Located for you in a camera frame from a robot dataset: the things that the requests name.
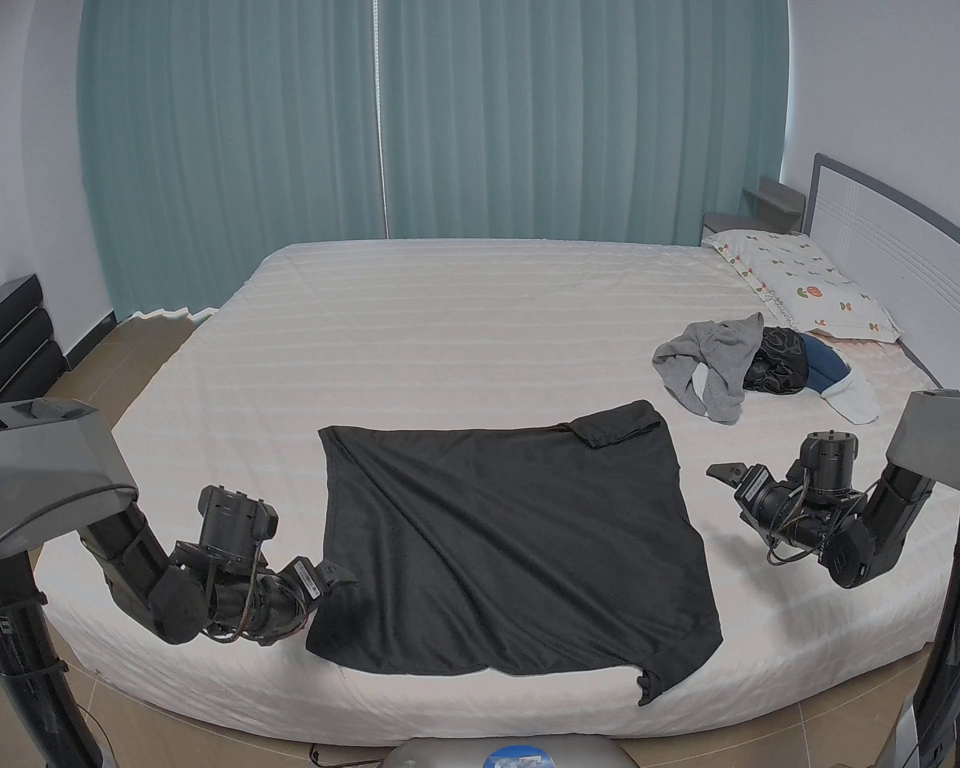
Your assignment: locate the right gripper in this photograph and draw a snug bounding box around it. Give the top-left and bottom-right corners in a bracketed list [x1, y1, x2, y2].
[706, 462, 809, 538]

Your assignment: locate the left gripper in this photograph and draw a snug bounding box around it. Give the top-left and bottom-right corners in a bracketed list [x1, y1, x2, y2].
[251, 555, 360, 643]

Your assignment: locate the black T-shirt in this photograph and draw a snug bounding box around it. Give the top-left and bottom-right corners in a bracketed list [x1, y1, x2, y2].
[306, 399, 725, 708]

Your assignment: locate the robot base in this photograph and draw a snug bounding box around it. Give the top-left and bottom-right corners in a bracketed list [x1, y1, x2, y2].
[386, 736, 628, 768]

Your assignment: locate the bed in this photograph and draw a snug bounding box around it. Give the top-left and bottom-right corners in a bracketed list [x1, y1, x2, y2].
[33, 153, 960, 745]

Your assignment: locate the grey garment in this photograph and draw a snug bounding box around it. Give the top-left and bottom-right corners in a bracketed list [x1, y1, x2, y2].
[651, 313, 766, 425]

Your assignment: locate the black printed garment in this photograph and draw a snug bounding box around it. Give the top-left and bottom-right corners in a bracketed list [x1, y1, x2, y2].
[742, 326, 811, 395]

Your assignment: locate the dark blue garment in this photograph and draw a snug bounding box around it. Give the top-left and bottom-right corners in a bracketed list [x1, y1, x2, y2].
[796, 333, 850, 395]

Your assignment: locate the white garment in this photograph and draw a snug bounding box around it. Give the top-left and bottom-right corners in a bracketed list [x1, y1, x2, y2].
[821, 371, 880, 423]

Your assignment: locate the white printed pillow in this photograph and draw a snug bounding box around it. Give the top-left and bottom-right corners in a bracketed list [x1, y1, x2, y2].
[708, 228, 903, 345]

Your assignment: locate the grey bedside table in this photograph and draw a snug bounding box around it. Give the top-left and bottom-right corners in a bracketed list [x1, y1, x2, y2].
[702, 176, 807, 246]

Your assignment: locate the blue-green curtain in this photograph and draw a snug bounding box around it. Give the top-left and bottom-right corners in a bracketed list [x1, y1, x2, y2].
[77, 0, 387, 321]
[378, 0, 790, 246]

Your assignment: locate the black chest of drawers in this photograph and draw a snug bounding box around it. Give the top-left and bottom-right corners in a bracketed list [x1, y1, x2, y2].
[0, 273, 72, 404]

